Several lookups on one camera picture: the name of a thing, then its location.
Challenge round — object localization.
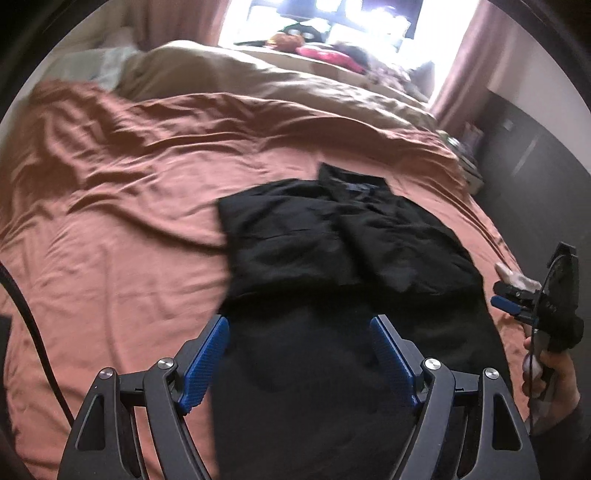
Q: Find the white nightstand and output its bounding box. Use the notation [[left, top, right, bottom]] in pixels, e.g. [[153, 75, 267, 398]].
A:
[[443, 131, 484, 191]]

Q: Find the beige duvet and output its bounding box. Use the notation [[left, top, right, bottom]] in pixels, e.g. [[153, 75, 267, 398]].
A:
[[117, 40, 439, 134]]

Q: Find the pile of clothes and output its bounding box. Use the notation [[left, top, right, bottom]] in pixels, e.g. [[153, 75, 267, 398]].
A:
[[332, 39, 435, 89]]

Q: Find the black shirt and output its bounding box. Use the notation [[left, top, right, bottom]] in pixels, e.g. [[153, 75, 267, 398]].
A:
[[210, 162, 515, 480]]

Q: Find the bright window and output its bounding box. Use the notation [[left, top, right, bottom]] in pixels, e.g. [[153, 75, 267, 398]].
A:
[[222, 0, 467, 75]]

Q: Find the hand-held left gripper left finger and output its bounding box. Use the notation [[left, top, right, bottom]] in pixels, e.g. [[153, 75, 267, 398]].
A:
[[59, 315, 230, 480]]

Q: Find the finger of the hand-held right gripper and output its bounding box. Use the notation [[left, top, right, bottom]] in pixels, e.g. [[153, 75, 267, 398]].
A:
[[494, 283, 539, 304], [490, 298, 537, 325]]

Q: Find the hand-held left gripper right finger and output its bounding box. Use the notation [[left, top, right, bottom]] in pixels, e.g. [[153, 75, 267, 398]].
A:
[[369, 315, 541, 480]]

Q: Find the pink curtain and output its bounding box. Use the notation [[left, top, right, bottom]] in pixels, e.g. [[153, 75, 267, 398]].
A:
[[431, 0, 509, 134]]

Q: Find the pink cushion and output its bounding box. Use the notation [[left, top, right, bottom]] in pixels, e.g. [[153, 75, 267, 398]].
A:
[[295, 44, 365, 73]]

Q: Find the pale soft object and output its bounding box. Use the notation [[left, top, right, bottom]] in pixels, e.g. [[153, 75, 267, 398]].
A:
[[494, 261, 539, 291]]

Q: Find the orange plush toy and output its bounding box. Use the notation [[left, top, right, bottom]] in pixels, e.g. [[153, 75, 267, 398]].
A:
[[265, 32, 302, 52]]

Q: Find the thick black cable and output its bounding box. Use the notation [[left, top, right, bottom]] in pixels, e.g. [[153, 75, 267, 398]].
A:
[[0, 263, 77, 430]]

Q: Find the rust orange bed sheet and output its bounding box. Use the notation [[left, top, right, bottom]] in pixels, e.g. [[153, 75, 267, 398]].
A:
[[0, 79, 532, 480]]

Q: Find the person's right hand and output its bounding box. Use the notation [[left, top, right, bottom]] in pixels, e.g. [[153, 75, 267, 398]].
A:
[[521, 333, 581, 417]]

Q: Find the pale green pillow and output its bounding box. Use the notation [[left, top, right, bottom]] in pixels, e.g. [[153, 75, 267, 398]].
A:
[[46, 46, 139, 90]]

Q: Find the person's right forearm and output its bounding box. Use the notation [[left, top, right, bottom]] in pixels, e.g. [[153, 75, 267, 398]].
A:
[[531, 394, 591, 446]]

